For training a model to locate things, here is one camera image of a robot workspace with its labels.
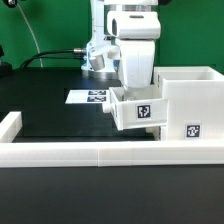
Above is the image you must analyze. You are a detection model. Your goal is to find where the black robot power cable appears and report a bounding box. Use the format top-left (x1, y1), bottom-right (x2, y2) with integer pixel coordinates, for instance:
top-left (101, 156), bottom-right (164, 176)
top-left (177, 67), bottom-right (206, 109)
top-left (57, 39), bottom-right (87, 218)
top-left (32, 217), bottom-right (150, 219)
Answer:
top-left (19, 48), bottom-right (88, 69)

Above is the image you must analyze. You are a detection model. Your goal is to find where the white U-shaped fence frame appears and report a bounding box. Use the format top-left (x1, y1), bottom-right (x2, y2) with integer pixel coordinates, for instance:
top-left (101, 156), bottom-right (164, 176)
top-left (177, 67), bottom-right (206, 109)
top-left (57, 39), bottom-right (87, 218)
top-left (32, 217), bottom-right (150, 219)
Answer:
top-left (0, 112), bottom-right (224, 168)

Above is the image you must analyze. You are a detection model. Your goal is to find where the white drawer housing box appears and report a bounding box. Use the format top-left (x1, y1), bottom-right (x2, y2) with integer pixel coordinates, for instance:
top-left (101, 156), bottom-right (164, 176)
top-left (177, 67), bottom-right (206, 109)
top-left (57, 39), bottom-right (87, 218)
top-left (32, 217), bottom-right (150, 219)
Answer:
top-left (154, 66), bottom-right (224, 141)

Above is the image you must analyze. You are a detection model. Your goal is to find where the white marker tag plate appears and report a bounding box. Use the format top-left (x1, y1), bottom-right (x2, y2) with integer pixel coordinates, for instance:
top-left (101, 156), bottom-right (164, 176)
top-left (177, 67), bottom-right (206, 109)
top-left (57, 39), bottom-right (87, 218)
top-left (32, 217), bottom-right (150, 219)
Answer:
top-left (65, 90), bottom-right (109, 104)

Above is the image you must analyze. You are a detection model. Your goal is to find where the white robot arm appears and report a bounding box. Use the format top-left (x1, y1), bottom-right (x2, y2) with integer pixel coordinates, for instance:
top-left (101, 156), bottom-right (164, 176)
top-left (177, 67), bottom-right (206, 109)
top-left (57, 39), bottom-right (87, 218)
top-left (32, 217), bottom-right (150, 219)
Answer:
top-left (82, 0), bottom-right (162, 91)

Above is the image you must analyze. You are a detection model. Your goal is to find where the white front drawer box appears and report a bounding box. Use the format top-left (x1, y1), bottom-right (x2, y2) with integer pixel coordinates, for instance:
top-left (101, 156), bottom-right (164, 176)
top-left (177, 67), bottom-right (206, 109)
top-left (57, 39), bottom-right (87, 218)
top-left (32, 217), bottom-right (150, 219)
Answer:
top-left (146, 126), bottom-right (167, 141)

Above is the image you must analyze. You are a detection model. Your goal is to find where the black device at left edge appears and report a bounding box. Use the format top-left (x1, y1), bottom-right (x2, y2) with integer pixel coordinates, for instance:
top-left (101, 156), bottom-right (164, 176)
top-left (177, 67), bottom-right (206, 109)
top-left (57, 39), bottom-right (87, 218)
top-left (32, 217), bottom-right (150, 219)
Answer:
top-left (0, 45), bottom-right (13, 77)

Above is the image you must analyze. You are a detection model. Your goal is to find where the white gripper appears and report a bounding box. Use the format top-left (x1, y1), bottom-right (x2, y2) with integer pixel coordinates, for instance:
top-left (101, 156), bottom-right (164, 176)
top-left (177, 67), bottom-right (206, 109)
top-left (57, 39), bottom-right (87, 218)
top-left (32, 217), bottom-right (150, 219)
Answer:
top-left (107, 11), bottom-right (161, 90)

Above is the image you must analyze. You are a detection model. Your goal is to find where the white thin cable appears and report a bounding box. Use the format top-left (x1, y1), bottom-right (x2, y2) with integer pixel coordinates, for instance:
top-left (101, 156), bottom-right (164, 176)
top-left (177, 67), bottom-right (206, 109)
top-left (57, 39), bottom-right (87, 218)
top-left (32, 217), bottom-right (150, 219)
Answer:
top-left (14, 0), bottom-right (44, 68)

